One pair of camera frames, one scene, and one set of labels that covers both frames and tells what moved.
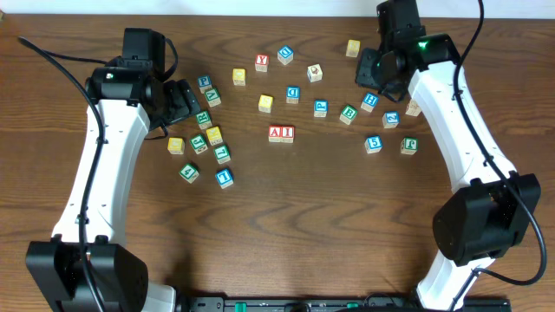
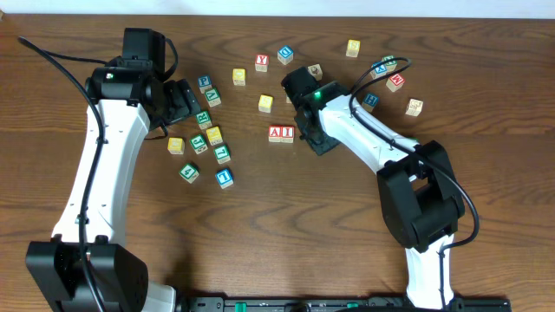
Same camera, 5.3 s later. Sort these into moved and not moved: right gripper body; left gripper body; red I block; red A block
Moved: right gripper body
Not moved: left gripper body; red I block; red A block
